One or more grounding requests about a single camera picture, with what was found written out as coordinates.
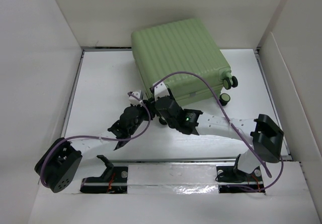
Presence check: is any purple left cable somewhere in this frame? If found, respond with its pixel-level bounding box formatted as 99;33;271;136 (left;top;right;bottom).
40;92;151;187

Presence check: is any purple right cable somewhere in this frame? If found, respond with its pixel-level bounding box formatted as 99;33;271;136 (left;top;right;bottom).
152;71;285;192

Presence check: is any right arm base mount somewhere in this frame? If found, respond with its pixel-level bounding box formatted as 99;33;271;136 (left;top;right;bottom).
215;166;264;194

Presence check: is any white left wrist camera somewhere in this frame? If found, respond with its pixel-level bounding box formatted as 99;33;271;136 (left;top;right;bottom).
127;90;144;106

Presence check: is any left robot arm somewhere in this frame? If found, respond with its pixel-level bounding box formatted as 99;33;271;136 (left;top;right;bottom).
34;93;156;193

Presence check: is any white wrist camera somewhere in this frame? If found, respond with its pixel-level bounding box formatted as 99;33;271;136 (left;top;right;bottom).
127;90;144;106
151;81;170;101

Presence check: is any green hard-shell suitcase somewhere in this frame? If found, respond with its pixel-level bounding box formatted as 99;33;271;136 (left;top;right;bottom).
131;18;238;106

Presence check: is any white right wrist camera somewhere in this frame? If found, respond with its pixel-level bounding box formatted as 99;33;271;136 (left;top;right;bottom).
151;81;170;101

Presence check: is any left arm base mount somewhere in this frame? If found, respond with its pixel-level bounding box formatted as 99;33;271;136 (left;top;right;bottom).
80;155;128;194

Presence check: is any purple cable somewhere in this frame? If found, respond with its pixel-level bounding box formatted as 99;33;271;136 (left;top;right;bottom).
152;71;285;192
40;92;151;187

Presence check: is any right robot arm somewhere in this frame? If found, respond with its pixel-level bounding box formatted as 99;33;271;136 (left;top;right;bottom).
153;84;284;180

